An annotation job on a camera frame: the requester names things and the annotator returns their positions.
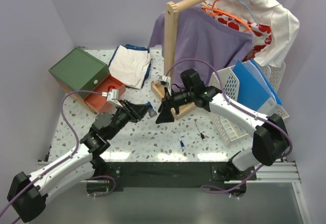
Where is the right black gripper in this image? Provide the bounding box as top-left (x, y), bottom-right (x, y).
top-left (156, 86), bottom-right (195, 124)

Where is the blue grey cylinder cap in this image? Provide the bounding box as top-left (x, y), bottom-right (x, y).
top-left (146, 102), bottom-right (157, 118)

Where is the blue pen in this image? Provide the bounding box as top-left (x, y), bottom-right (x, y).
top-left (175, 128), bottom-right (185, 149)

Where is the black pen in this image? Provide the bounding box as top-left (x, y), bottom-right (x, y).
top-left (195, 121), bottom-right (206, 141)

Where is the green drawer box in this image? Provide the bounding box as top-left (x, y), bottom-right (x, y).
top-left (49, 47), bottom-right (110, 91)

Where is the red black stamp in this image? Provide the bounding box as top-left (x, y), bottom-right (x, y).
top-left (108, 85), bottom-right (115, 92)

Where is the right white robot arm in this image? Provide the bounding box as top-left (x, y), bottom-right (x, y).
top-left (155, 69), bottom-right (290, 180)

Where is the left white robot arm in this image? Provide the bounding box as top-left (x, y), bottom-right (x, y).
top-left (7, 100), bottom-right (153, 222)

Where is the folded white cloth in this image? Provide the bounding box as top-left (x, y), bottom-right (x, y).
top-left (108, 45), bottom-right (151, 90)

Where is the white perforated file holder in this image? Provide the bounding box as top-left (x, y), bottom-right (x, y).
top-left (208, 64), bottom-right (285, 146)

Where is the purple t-shirt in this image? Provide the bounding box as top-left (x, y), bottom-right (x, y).
top-left (147, 4), bottom-right (255, 92)

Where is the blue folder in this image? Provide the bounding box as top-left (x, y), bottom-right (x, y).
top-left (233, 60), bottom-right (283, 116)

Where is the wooden clothes rack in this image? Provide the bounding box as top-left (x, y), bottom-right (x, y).
top-left (151, 0), bottom-right (206, 120)

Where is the orange hanger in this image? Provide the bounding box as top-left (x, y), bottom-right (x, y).
top-left (201, 0), bottom-right (253, 33)

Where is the red floral white garment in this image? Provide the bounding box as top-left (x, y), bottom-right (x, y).
top-left (201, 2), bottom-right (272, 62)

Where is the white shirt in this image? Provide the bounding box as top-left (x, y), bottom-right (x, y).
top-left (215, 0), bottom-right (300, 67)

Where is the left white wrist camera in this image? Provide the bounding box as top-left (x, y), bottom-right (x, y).
top-left (102, 89), bottom-right (122, 107)

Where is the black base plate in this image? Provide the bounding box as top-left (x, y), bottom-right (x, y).
top-left (95, 162), bottom-right (255, 191)

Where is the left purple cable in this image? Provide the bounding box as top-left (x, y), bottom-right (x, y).
top-left (0, 90), bottom-right (118, 224)

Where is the purple cable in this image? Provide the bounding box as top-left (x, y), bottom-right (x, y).
top-left (0, 90), bottom-right (118, 224)
top-left (167, 59), bottom-right (293, 197)

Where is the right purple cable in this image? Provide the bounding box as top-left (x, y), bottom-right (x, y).
top-left (167, 59), bottom-right (293, 197)

